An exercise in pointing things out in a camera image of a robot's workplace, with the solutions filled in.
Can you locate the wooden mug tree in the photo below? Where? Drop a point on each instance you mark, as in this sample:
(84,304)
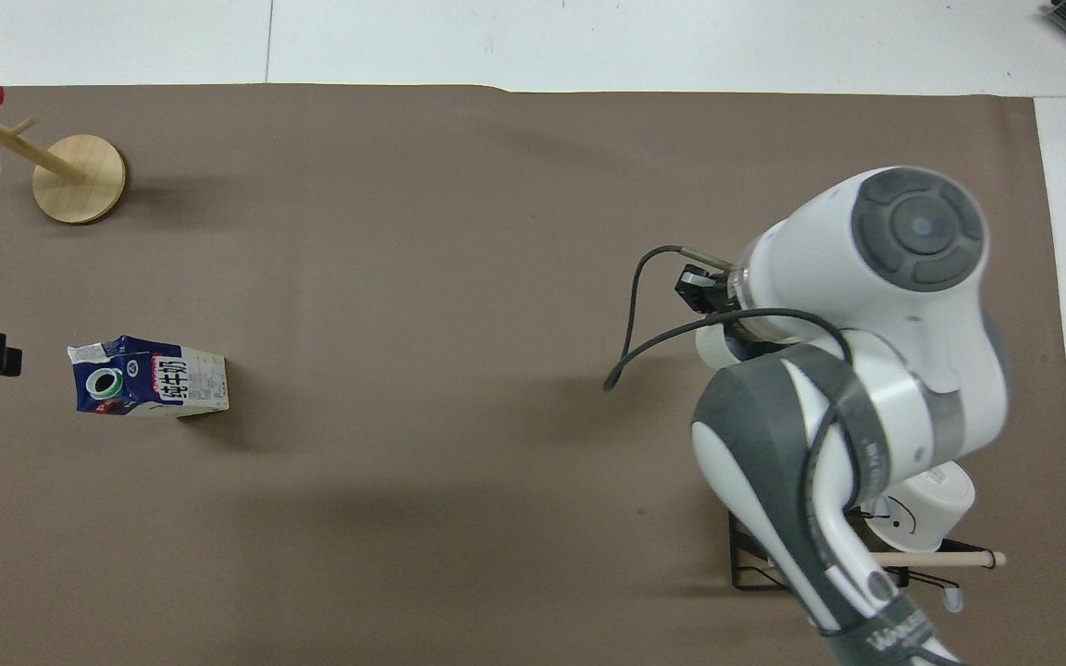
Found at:
(80,180)

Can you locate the blue and white milk carton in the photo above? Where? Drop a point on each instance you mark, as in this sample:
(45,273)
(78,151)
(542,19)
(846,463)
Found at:
(149,379)

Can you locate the white cup with smiley face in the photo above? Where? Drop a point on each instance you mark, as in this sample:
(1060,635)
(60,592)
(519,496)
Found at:
(935,504)

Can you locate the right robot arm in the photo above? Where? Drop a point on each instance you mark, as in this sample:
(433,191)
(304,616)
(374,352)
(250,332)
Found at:
(866,277)

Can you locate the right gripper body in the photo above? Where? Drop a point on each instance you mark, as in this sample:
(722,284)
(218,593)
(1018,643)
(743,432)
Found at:
(705,289)

